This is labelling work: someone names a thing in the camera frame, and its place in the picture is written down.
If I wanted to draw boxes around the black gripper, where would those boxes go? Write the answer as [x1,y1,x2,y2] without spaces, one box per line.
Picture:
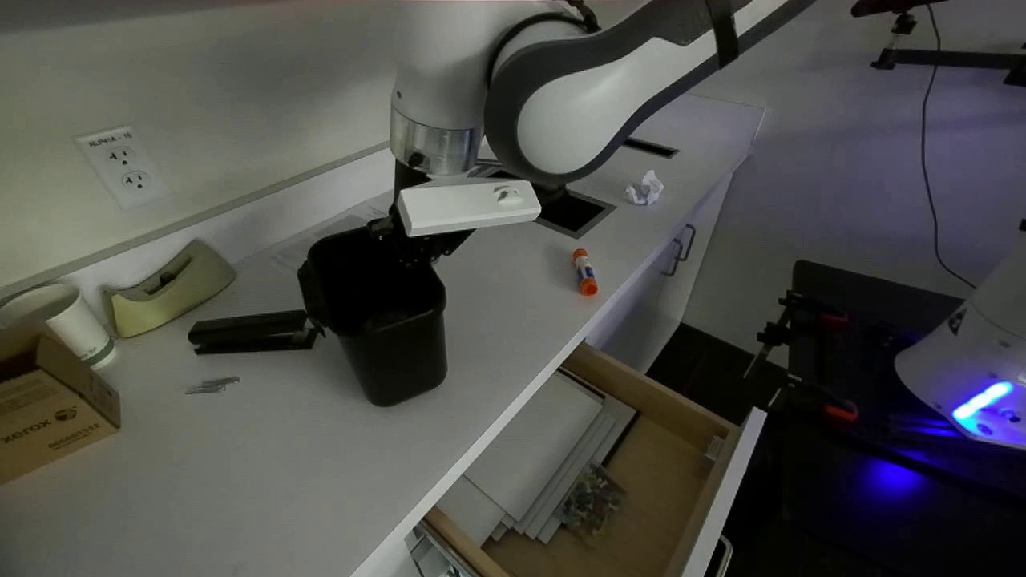
[366,158,477,268]

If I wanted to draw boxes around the black landfill bin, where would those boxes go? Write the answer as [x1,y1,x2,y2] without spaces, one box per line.
[297,221,453,411]

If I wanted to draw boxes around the black stapler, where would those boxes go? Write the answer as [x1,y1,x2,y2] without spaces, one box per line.
[188,308,320,355]

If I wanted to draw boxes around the orange capped glue stick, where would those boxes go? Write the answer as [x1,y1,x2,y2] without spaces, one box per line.
[569,243,602,297]

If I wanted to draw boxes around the beige tape dispenser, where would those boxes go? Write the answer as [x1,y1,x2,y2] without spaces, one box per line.
[102,233,240,342]

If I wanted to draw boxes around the small strip of staples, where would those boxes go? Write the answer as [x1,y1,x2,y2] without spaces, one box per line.
[183,370,244,398]

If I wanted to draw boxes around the crumpled white paper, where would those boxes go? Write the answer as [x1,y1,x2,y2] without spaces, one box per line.
[625,165,668,207]

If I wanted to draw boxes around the white sheets stack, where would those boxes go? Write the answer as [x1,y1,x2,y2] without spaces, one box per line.
[432,369,643,545]

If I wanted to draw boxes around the white base cabinet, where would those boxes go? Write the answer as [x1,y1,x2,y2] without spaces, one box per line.
[585,172,742,378]

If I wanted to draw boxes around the white paper cup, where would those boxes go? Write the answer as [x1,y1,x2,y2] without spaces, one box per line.
[0,277,120,370]

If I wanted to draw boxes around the pile of metal clips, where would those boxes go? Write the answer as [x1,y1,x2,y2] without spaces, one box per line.
[552,462,630,538]

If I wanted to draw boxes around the open wooden drawer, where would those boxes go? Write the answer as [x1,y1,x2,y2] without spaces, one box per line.
[404,337,774,577]

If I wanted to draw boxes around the brown cardboard box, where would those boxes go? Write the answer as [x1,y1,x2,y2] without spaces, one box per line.
[0,320,124,491]

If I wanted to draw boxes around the black stand with clamps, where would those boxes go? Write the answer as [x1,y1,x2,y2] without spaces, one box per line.
[745,257,973,432]

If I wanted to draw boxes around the white device with blue light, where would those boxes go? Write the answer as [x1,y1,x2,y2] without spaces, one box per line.
[892,233,1026,451]

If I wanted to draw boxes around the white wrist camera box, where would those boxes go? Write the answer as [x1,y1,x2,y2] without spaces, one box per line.
[395,175,544,239]

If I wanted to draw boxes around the white wall power outlet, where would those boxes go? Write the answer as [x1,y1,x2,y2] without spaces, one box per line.
[77,126,171,210]

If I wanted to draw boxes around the black hanging cable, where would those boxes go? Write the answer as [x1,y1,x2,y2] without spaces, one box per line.
[914,4,983,294]

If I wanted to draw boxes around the black camera tripod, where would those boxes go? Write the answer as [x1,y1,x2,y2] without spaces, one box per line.
[851,0,1026,77]

